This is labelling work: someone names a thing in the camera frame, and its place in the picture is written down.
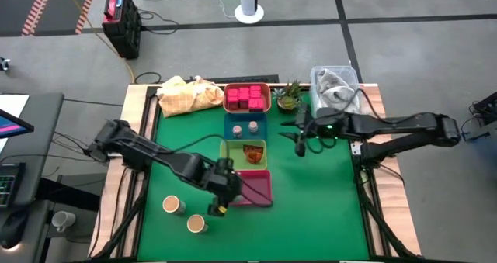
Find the white mug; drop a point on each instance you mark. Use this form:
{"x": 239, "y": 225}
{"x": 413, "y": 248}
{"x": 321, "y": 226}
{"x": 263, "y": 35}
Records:
{"x": 64, "y": 220}

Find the succulent plant in dark pot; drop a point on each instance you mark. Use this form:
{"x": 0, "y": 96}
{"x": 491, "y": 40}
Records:
{"x": 288, "y": 98}

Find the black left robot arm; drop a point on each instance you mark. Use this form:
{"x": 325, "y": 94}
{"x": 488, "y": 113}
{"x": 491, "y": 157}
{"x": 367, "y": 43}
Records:
{"x": 128, "y": 146}

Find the yellow checked cloth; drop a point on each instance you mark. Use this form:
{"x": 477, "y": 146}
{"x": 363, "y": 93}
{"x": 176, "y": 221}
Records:
{"x": 186, "y": 98}

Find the black keyboard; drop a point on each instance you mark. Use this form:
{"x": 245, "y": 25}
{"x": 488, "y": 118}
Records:
{"x": 9, "y": 185}

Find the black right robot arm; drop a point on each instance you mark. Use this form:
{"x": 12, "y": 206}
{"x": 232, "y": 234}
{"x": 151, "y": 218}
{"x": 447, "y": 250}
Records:
{"x": 388, "y": 125}

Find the black computer mouse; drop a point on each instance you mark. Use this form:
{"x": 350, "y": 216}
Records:
{"x": 13, "y": 230}

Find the grey crumpled cloth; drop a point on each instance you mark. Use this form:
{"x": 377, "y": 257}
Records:
{"x": 338, "y": 92}

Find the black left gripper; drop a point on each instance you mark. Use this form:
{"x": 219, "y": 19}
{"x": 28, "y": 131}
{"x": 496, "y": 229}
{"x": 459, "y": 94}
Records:
{"x": 225, "y": 187}

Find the red lidded spice tin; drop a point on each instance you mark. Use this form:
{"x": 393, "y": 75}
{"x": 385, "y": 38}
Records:
{"x": 244, "y": 90}
{"x": 255, "y": 88}
{"x": 232, "y": 102}
{"x": 232, "y": 92}
{"x": 244, "y": 97}
{"x": 256, "y": 104}
{"x": 255, "y": 95}

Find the orange plastic bin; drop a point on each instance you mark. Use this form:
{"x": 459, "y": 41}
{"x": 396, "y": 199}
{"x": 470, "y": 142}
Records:
{"x": 268, "y": 98}

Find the dark grey desk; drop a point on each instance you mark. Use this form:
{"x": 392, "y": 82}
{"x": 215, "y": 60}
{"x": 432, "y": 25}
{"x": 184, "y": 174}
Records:
{"x": 35, "y": 139}

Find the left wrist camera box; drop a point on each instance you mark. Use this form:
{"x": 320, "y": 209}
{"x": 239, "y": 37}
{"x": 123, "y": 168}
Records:
{"x": 224, "y": 166}

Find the orange taco mix pouch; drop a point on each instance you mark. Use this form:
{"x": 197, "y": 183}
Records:
{"x": 253, "y": 154}

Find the clear plastic storage container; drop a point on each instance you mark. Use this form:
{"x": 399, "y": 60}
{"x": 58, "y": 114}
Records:
{"x": 338, "y": 71}

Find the white tower fan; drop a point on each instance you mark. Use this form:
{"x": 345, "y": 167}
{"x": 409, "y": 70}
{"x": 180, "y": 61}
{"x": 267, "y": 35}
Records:
{"x": 249, "y": 7}

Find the pink plastic bin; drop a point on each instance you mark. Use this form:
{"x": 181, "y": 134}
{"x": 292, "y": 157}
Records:
{"x": 256, "y": 185}

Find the white paper sheet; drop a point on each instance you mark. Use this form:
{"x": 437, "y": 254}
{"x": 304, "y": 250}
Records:
{"x": 11, "y": 104}

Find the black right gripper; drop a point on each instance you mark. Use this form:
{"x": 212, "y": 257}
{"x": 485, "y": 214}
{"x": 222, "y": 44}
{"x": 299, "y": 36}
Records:
{"x": 320, "y": 125}

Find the screen with pink display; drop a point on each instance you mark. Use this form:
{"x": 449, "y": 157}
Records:
{"x": 11, "y": 125}

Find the black and red toolbox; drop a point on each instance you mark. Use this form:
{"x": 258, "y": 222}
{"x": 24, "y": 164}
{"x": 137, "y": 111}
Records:
{"x": 122, "y": 22}

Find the light green plastic bin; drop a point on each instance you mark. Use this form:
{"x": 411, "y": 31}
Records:
{"x": 233, "y": 154}

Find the glass jar with cork lid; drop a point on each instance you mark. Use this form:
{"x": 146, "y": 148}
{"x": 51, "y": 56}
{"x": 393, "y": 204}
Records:
{"x": 237, "y": 131}
{"x": 253, "y": 127}

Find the blue plastic bin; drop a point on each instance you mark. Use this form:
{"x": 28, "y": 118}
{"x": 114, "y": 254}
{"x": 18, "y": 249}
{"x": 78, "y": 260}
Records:
{"x": 244, "y": 119}

